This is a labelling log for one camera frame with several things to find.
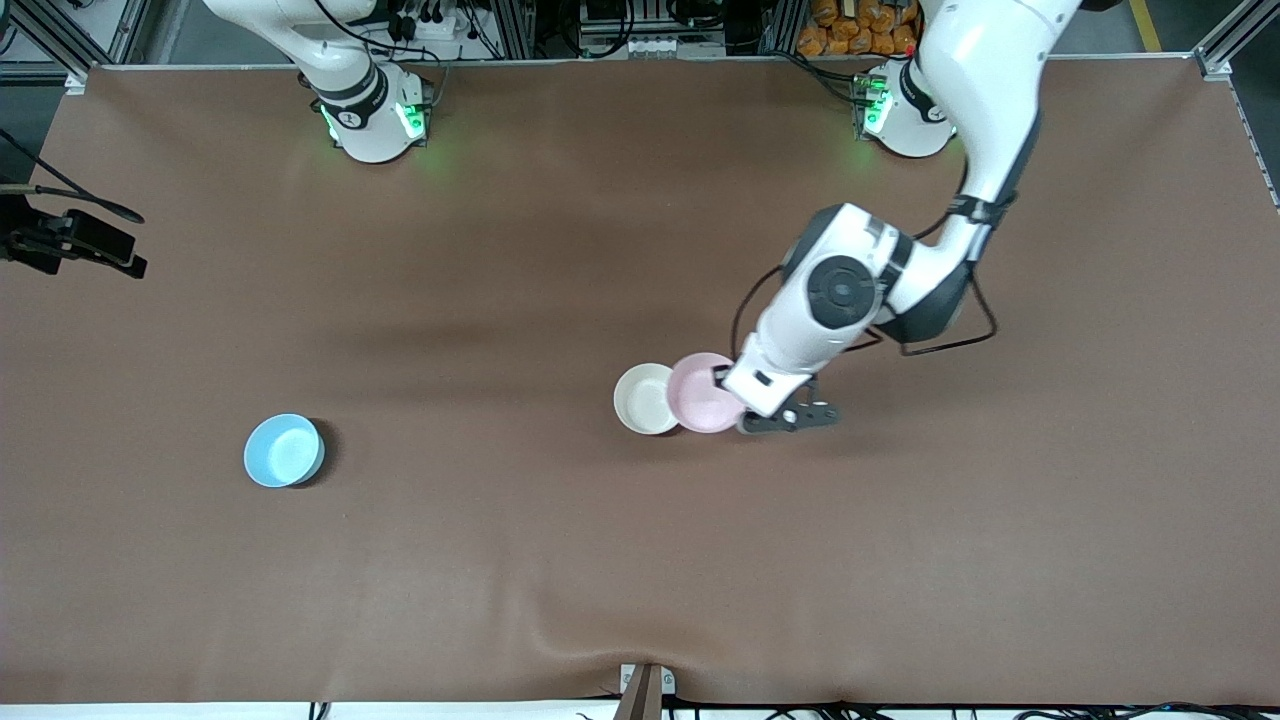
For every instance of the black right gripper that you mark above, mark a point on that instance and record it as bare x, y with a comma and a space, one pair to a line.
40, 243

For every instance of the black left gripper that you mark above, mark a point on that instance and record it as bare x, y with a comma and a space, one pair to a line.
719, 377

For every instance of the pink bowl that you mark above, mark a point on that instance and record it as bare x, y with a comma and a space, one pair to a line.
695, 395

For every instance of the blue bowl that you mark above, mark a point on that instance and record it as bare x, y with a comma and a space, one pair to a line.
283, 452

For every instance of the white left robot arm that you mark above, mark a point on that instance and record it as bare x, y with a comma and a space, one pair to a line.
985, 90

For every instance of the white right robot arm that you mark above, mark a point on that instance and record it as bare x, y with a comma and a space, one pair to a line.
370, 130

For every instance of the white bowl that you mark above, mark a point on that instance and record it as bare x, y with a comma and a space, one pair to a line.
640, 400

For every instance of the brown table mat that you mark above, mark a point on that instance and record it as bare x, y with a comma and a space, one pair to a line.
640, 560

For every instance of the white terminal strip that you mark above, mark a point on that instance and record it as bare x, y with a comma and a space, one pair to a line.
640, 46

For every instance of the orange snack bag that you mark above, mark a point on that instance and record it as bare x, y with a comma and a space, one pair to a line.
850, 30

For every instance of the white power strip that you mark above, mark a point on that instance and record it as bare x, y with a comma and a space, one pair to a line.
440, 28

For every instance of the aluminium frame post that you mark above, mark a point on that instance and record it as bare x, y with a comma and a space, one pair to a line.
778, 25
512, 25
60, 45
1225, 45

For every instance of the grey metal bracket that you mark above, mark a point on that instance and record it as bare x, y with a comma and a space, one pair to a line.
668, 682

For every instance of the brown camera mount post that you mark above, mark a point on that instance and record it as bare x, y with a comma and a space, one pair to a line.
640, 700

